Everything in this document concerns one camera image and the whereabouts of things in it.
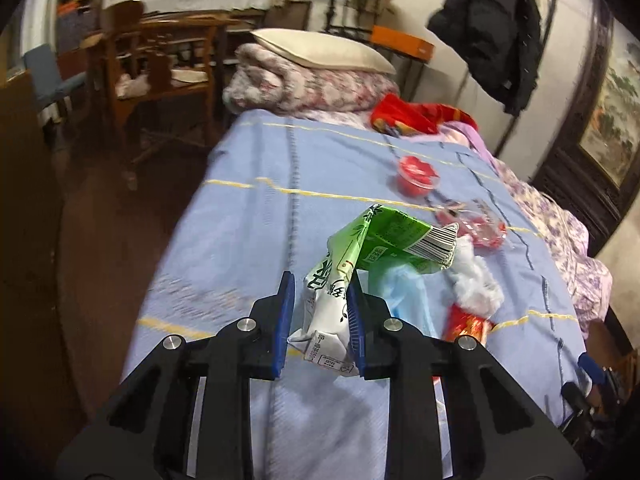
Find blue face mask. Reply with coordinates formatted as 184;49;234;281
367;265;436;341

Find orange box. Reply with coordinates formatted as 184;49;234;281
370;25;436;61

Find stacked cardboard boxes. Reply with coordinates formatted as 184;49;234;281
55;0;108;56

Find red jelly cup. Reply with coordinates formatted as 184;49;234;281
395;156;442;197

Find purple floral duvet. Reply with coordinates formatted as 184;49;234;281
492;157;613;332

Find red blanket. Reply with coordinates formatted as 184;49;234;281
370;94;476;136

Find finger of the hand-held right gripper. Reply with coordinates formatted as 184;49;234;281
560;382;598;417
576;352;621;397

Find white pillow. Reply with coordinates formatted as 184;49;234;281
250;28;396;75

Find black metal side stand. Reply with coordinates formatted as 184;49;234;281
400;55;432;103

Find white crumpled tissue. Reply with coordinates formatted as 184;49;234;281
445;235;503;318

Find dark picture frame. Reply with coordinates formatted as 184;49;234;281
272;1;311;36

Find green white drink carton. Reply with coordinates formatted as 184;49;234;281
287;204;458;378

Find clear red plastic wrapper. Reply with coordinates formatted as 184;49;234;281
434;199;508;250

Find black jacket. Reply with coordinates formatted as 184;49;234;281
426;0;543;116

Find floral folded quilt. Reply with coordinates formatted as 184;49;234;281
222;42;401;116

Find purple garment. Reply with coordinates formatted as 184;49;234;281
440;120;497;162

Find wooden cabinet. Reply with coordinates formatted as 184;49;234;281
0;72;63;311

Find wooden chair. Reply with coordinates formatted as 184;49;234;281
97;0;226;181

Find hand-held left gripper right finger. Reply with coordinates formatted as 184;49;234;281
347;276;586;480

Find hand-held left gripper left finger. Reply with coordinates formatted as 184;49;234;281
57;271;297;480

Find red shiny wrapper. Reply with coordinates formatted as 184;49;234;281
442;302;493;347

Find blue chair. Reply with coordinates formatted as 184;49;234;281
22;42;91;126

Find carved wooden framed painting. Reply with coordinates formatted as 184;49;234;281
530;10;640;271

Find blue striped bed sheet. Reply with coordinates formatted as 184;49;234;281
120;110;586;480

